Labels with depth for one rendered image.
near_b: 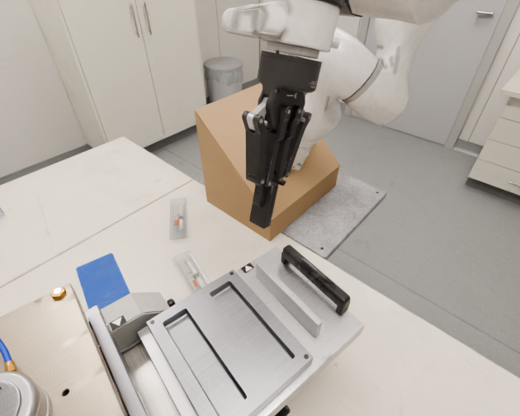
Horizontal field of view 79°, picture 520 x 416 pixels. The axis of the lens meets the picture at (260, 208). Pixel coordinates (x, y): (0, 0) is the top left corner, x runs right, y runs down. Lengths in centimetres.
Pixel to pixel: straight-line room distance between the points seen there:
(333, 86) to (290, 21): 38
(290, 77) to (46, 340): 40
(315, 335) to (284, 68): 38
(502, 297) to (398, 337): 135
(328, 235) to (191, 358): 61
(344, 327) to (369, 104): 47
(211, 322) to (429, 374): 50
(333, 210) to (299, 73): 75
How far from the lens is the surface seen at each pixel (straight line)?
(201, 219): 104
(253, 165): 41
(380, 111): 77
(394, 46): 79
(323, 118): 81
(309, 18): 39
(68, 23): 245
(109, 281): 95
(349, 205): 112
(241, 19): 39
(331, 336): 55
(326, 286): 55
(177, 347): 53
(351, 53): 74
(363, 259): 198
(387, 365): 81
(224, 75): 312
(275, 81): 39
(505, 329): 203
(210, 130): 91
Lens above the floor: 145
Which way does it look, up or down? 41 degrees down
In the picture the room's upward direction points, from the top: straight up
